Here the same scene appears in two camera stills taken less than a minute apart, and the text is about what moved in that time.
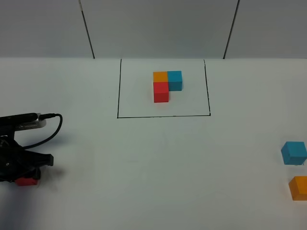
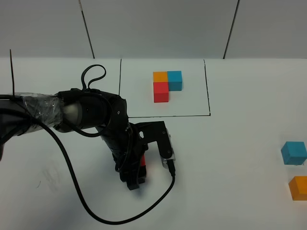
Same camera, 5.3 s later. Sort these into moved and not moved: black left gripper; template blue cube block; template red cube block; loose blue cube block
Moved: black left gripper
Not moved: template blue cube block; loose blue cube block; template red cube block
